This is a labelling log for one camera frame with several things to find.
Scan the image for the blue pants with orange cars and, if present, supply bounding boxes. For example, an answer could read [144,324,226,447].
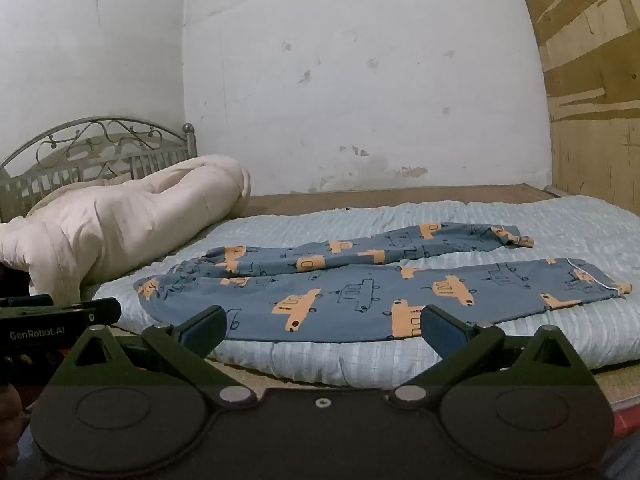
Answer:
[132,221,633,343]

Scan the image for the light blue quilted mattress pad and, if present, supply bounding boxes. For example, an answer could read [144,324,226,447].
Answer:
[92,195,640,388]

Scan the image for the plywood board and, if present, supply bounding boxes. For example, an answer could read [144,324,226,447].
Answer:
[510,0,640,206]

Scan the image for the cream comforter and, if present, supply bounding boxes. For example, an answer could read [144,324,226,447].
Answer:
[0,154,252,301]

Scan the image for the grey metal headboard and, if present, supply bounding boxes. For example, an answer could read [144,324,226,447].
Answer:
[0,116,198,223]

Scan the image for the red bed side rail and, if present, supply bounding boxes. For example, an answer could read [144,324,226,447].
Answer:
[612,402,640,443]

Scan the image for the brown wooden bed platform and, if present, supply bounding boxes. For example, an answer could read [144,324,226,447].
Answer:
[240,183,561,221]

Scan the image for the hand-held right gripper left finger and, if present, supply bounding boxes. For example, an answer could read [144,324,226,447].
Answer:
[52,304,256,407]

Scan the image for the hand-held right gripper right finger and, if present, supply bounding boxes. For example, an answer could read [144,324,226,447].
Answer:
[386,304,597,407]

